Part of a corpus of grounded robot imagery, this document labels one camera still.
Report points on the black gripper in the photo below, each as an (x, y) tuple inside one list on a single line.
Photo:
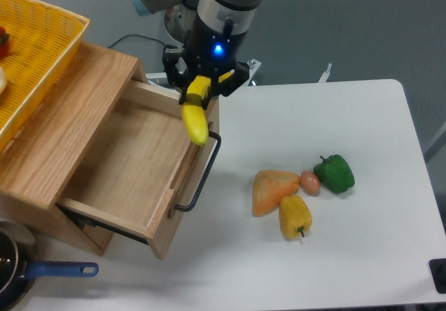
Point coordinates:
[(205, 51)]

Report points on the yellow banana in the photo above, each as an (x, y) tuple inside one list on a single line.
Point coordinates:
[(193, 112)]

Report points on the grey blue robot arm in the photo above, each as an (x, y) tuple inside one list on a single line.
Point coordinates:
[(213, 12)]

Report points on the open wooden top drawer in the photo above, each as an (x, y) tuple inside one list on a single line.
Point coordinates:
[(140, 163)]

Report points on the wooden drawer cabinet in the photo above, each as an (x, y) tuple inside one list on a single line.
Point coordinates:
[(40, 161)]

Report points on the orange triangular bread piece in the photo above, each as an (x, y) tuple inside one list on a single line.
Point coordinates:
[(269, 187)]

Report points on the brown egg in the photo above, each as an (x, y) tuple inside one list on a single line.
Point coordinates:
[(310, 183)]

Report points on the yellow plastic basket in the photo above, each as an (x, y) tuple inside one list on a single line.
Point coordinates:
[(43, 40)]

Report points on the green bell pepper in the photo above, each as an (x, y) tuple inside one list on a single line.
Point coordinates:
[(335, 174)]

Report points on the yellow bell pepper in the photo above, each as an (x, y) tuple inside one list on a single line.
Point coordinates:
[(295, 217)]

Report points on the red tomato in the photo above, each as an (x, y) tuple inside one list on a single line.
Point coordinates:
[(4, 42)]

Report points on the white round vegetable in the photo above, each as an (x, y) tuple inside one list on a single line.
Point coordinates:
[(3, 80)]

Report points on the black corner fixture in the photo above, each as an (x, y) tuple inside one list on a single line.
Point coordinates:
[(437, 268)]

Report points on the white metal bracket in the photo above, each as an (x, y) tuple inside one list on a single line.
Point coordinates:
[(160, 79)]

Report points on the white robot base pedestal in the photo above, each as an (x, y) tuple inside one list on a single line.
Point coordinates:
[(179, 22)]

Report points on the black drawer handle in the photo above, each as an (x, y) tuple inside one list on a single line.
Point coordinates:
[(209, 164)]

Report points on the blue handled saucepan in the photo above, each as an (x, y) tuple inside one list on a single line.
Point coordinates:
[(21, 265)]

